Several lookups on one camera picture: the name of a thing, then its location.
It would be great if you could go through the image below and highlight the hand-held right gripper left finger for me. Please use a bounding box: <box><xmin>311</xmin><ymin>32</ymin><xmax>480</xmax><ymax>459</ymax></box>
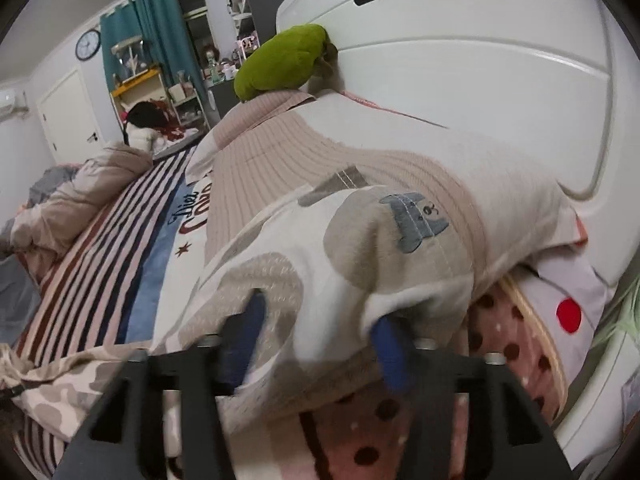
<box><xmin>50</xmin><ymin>291</ymin><xmax>271</xmax><ymax>480</ymax></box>

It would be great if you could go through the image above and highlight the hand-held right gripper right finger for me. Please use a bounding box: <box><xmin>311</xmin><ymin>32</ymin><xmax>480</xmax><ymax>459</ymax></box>
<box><xmin>372</xmin><ymin>316</ymin><xmax>576</xmax><ymax>480</ymax></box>

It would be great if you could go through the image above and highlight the beige patchwork pillow with cat print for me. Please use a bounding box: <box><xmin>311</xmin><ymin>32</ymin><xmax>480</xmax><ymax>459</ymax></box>
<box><xmin>150</xmin><ymin>110</ymin><xmax>588</xmax><ymax>423</ymax></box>

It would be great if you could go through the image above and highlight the pink polka dot pillow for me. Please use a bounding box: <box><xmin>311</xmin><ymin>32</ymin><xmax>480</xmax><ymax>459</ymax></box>
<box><xmin>295</xmin><ymin>280</ymin><xmax>568</xmax><ymax>480</ymax></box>

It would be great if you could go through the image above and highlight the striped printed blanket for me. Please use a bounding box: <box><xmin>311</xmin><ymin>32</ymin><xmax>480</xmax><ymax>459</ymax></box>
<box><xmin>12</xmin><ymin>144</ymin><xmax>221</xmax><ymax>480</ymax></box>

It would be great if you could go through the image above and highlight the white pillow with red dot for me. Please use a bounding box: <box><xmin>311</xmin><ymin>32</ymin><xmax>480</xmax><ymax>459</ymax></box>
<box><xmin>517</xmin><ymin>254</ymin><xmax>621</xmax><ymax>356</ymax></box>

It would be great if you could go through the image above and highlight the beige ribbed pillow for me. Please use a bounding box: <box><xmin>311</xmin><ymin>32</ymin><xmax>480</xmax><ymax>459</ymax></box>
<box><xmin>197</xmin><ymin>89</ymin><xmax>331</xmax><ymax>171</ymax></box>

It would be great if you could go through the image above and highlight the beige blotch patterned duvet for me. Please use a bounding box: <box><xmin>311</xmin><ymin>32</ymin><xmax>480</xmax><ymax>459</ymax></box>
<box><xmin>0</xmin><ymin>340</ymin><xmax>173</xmax><ymax>443</ymax></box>

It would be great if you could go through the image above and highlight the beige comforter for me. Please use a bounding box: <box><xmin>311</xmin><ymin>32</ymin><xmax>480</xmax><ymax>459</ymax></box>
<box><xmin>10</xmin><ymin>140</ymin><xmax>155</xmax><ymax>273</ymax></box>

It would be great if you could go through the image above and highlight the black and white clothes pile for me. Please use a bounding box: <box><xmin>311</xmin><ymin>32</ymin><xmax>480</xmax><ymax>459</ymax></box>
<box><xmin>120</xmin><ymin>101</ymin><xmax>173</xmax><ymax>153</ymax></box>

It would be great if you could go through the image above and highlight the grey bed cloth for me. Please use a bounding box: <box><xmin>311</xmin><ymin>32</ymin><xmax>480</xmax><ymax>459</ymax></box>
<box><xmin>0</xmin><ymin>164</ymin><xmax>78</xmax><ymax>347</ymax></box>

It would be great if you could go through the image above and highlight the green plush toy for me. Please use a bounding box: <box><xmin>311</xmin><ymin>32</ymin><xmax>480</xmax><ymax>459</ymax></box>
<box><xmin>233</xmin><ymin>23</ymin><xmax>337</xmax><ymax>102</ymax></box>

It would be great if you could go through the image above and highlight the white door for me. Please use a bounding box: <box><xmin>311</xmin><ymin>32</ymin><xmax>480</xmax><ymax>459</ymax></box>
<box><xmin>37</xmin><ymin>67</ymin><xmax>105</xmax><ymax>166</ymax></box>

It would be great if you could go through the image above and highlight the white bed headboard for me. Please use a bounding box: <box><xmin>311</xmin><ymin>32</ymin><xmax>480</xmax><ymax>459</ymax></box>
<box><xmin>275</xmin><ymin>0</ymin><xmax>640</xmax><ymax>288</ymax></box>

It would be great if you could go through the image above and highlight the teal curtain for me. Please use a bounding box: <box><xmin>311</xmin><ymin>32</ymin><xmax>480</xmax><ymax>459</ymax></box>
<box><xmin>99</xmin><ymin>0</ymin><xmax>208</xmax><ymax>126</ymax></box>

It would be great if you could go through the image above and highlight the white air conditioner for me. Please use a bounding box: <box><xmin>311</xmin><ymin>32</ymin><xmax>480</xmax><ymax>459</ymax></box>
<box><xmin>0</xmin><ymin>87</ymin><xmax>30</xmax><ymax>120</ymax></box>

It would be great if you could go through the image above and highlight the round wall clock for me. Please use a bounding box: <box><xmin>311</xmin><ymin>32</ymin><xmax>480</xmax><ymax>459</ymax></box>
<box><xmin>75</xmin><ymin>29</ymin><xmax>102</xmax><ymax>62</ymax></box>

